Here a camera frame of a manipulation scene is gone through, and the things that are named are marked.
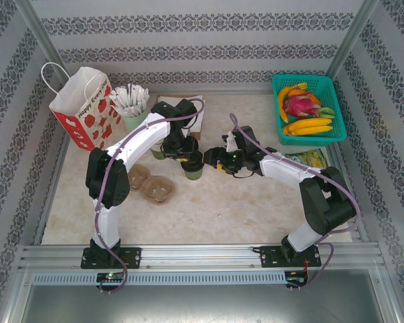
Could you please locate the green paper cup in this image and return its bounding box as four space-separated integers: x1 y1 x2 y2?
182 166 205 182

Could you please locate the brown cardboard cup carrier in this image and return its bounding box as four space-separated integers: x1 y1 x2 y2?
127 164 176 206

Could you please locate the white red printed paper bag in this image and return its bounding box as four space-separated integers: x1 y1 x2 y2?
41 63 122 152

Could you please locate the stack of white napkins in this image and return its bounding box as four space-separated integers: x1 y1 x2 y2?
156 95 206 134

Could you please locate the mint green straw holder cup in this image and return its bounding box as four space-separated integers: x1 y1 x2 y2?
121 109 151 134

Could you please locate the green yellow snack packet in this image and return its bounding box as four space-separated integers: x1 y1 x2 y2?
285 149 331 171

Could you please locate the bundle of white wrapped straws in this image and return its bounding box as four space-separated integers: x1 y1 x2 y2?
109 83 151 118

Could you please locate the curved yellow banana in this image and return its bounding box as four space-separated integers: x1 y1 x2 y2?
277 86 300 124

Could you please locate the pink dragon fruit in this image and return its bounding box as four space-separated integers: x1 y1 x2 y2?
281 94 337 119

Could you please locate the orange toy fruit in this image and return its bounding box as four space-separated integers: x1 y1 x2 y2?
288 87 322 105

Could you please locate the teal plastic basket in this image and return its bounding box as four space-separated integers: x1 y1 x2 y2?
271 73 348 146

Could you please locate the small circuit board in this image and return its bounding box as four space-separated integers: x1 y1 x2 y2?
97 272 125 283
287 271 309 285

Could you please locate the aluminium side rail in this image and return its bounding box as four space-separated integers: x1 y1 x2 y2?
33 134 71 246
326 143 371 244

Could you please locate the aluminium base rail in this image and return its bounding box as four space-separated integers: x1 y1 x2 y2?
18 244 381 270

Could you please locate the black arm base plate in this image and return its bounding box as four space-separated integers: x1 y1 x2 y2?
80 247 142 270
259 245 322 268

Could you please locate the grey slotted cable duct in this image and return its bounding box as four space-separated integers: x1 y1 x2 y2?
32 271 287 286

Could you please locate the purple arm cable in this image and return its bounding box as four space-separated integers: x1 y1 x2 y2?
94 98 205 295
228 113 362 292

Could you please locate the aluminium frame post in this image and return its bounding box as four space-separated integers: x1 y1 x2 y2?
13 0 73 81
325 0 381 78

